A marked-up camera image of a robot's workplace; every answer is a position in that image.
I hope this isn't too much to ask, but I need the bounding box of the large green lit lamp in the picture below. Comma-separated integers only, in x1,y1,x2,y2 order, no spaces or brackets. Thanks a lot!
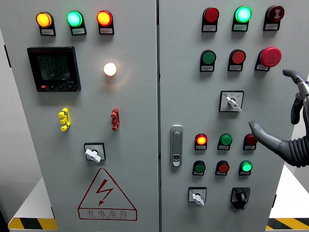
231,6,253,32

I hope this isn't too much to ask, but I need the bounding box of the black yellow striped tape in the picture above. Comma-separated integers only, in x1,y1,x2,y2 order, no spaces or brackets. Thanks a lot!
265,217,309,231
8,217,58,231

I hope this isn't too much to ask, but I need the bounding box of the red round lamp lit orange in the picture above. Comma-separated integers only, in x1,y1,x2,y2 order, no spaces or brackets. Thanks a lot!
96,10,115,35

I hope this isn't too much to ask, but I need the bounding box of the dark red buzzer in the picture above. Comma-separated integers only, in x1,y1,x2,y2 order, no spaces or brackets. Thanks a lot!
263,5,285,31

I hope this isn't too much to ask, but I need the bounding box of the small green round lamp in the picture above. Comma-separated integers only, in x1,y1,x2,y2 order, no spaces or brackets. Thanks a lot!
217,133,233,151

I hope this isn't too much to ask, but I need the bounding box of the large green push button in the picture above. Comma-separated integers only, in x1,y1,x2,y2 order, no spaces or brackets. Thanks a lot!
199,49,217,73

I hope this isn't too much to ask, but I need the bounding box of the white round lamp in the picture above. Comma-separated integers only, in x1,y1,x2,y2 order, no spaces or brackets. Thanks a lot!
103,62,117,77

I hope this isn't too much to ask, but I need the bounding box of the large red push button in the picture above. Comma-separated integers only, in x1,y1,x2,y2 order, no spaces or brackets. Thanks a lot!
227,49,247,72

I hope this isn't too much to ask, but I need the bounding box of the pale grey door with lock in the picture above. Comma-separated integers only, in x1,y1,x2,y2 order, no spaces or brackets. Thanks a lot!
158,0,309,232

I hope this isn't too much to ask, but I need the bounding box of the red warning triangle sticker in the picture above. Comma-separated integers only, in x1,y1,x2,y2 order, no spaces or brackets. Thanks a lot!
77,168,138,221

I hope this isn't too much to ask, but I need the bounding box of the small green lit button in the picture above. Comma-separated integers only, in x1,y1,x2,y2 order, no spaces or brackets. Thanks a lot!
238,160,253,176

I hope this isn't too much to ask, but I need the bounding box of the small red push button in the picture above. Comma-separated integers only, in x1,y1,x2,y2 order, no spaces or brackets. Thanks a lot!
215,160,230,176

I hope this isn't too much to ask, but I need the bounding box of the small yellow handle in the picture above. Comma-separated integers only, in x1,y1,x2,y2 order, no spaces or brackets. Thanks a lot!
57,108,71,132

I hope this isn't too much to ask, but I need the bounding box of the large red round lamp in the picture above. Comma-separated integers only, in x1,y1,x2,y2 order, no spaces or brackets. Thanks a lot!
201,7,220,33

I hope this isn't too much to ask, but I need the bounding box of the small white-handled switch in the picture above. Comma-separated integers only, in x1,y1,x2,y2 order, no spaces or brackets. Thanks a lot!
188,187,208,206

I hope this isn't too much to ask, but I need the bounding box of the small red lit lamp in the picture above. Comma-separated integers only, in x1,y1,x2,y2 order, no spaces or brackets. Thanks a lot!
194,133,208,151

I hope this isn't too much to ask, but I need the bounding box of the white-handled switch with blue mark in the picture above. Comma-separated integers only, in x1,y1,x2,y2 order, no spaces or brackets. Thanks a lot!
218,90,245,113

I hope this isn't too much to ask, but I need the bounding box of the black display meter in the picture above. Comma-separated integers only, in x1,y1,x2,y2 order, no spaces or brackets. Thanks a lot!
27,46,82,92

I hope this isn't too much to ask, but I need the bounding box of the small green push button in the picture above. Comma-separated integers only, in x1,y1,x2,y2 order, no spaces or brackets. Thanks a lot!
192,160,206,176

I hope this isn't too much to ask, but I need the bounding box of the small red handle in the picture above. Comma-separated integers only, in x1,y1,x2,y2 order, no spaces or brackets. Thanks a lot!
111,107,120,131

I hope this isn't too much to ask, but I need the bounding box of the large red stop button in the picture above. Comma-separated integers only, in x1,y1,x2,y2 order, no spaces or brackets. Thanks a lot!
254,46,282,72

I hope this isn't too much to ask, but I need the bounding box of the yellow round lamp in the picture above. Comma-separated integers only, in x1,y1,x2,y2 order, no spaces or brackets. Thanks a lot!
35,11,56,37

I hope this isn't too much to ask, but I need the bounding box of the white-handled switch on black plate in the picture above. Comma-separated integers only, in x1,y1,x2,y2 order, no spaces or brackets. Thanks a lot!
84,142,106,164

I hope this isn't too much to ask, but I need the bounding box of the silver door lock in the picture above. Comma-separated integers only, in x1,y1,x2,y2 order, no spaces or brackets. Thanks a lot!
170,125,183,167

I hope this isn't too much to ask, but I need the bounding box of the pale grey door with display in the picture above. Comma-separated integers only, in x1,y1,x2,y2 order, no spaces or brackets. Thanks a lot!
0,0,160,232

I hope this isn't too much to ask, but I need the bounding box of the black-handled turn switch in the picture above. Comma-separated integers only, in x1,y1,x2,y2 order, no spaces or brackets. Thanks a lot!
230,187,251,210

